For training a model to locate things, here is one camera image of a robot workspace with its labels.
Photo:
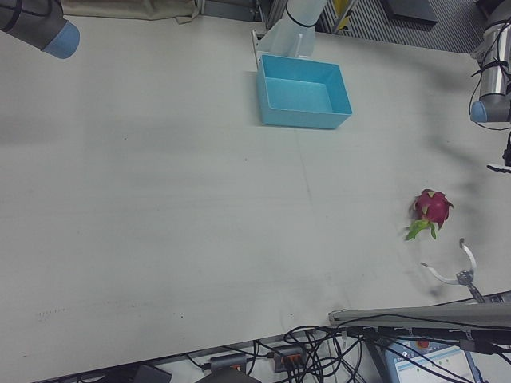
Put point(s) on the beige cloth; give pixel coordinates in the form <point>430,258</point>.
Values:
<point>127,10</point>

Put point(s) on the white two-pronged bracket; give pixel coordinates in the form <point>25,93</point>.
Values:
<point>464,276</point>

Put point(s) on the yellow black post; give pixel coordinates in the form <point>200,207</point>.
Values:
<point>344,14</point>

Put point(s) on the black flat device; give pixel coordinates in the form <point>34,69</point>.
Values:
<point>149,374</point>

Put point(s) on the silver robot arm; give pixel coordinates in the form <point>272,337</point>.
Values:
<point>493,80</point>

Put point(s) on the white plastic-covered stand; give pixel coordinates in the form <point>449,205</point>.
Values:
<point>293,32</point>

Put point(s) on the blue plastic bin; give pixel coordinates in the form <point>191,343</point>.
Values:
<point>303,93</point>

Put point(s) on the black power strip orange switches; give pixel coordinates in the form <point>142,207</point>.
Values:
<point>288,356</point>

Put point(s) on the red dragon fruit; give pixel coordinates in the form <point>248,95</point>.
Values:
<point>433,207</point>

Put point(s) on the white metal upright bracket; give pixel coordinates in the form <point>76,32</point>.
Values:
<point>255,48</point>

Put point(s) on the teach pendant with screen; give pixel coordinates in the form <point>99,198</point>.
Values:
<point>423,363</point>

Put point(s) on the black flat box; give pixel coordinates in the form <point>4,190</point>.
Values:
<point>411,10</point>

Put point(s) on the black rounded object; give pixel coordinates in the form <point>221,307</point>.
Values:
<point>225,378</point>

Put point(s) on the grey white robot hand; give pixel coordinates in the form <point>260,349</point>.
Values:
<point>501,167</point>

